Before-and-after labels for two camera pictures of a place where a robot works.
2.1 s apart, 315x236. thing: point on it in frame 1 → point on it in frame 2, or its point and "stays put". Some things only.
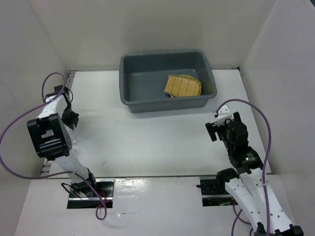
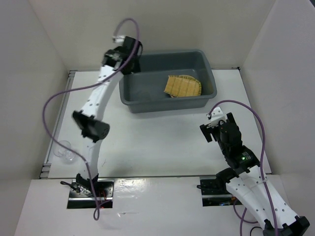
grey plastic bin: [142, 75] stays put
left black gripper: [73, 121] → [135, 68]
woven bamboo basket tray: [182, 85] stays put
